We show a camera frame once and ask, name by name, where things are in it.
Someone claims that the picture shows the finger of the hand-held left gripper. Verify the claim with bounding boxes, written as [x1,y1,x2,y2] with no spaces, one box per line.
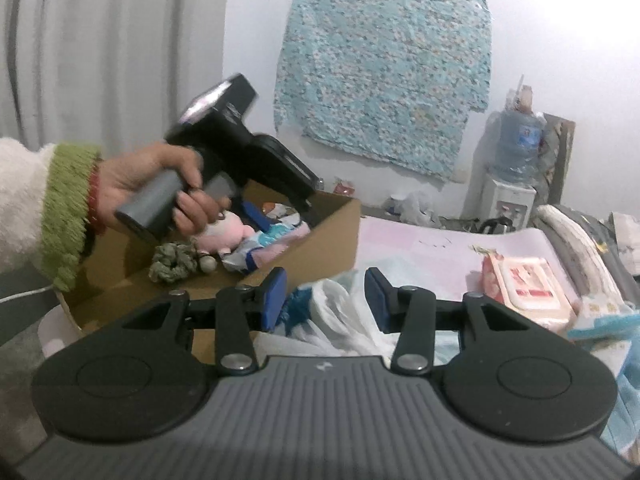
[241,187,317,235]

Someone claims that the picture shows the white water dispenser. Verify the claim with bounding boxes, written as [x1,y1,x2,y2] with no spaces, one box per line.
[479,177,538,234]

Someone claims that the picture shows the white fluffy blanket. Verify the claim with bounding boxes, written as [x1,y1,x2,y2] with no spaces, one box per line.
[536,205,628,303]

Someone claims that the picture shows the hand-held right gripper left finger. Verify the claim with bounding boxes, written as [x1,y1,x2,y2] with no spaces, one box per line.
[117,266,290,375]

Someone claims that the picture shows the pink printed mat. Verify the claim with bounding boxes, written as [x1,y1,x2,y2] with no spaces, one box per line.
[359,215,552,288]

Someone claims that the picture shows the white cable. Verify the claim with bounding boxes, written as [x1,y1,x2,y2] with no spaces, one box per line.
[0,284,53,305]

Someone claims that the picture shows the zigzag patterned board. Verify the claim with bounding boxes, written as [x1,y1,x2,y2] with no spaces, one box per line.
[542,113,577,207]

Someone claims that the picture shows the light blue towel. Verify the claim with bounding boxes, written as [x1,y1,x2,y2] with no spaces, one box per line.
[569,294,640,457]

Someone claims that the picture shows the person's left hand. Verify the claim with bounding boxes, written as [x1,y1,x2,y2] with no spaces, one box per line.
[94,140,233,236]

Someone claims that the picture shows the teal floral wall cloth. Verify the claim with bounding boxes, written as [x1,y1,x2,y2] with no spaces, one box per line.
[273,0,493,182]

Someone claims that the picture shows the brown cardboard box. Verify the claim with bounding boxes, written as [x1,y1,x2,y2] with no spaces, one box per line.
[54,180,362,362]

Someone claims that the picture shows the pink plush toy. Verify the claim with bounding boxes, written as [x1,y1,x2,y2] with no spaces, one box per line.
[192,210,257,274]

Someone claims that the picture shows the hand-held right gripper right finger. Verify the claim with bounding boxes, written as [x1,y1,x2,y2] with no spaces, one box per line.
[364,266,534,375]

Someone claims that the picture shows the clear plastic bag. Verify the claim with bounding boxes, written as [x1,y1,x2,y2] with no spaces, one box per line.
[384,189,442,227]

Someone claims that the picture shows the green scrunchie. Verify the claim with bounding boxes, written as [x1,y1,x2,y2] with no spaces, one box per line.
[148,240,199,287]

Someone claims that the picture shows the white plastic bag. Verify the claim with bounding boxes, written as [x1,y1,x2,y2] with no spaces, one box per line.
[254,269,452,367]

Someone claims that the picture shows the blue water bottle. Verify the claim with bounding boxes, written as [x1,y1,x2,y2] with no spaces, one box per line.
[492,105,547,184]

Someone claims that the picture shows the red pink wet wipes pack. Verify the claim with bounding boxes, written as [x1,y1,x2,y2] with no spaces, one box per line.
[469,252,584,334]

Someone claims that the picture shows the grey quilt with yellow print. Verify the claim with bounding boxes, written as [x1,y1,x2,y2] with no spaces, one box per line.
[532,204,640,307]

